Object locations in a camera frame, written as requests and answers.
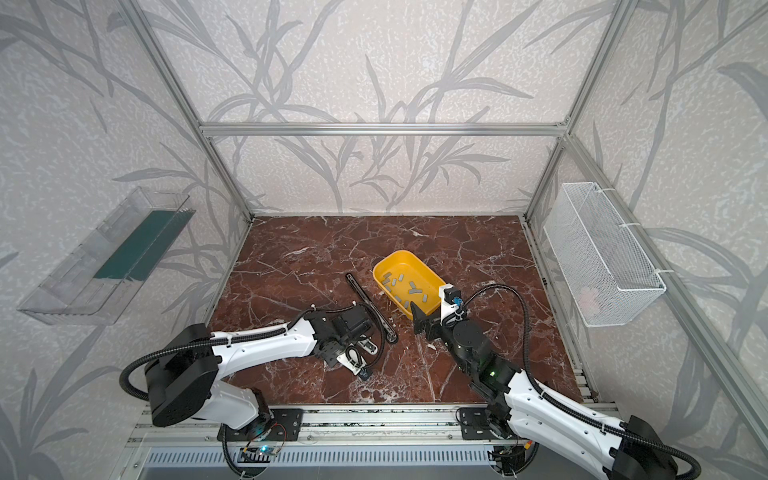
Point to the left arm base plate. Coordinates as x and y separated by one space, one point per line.
285 425

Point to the aluminium front rail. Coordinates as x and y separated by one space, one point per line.
329 425

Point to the green circuit board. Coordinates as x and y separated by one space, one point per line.
259 454

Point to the clear plastic wall shelf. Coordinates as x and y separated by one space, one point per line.
96 282

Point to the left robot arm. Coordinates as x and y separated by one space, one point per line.
187 379

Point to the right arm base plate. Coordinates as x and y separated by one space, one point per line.
474 423

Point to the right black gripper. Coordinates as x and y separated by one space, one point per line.
429 321

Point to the pink object in basket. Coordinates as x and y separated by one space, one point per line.
588 302

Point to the yellow plastic tray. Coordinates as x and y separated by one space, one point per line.
403 261

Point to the white wire basket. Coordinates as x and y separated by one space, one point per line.
595 247

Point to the staple strips in tray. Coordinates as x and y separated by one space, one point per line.
404 291

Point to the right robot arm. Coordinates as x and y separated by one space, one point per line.
518 405

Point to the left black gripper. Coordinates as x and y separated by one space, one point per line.
358 335

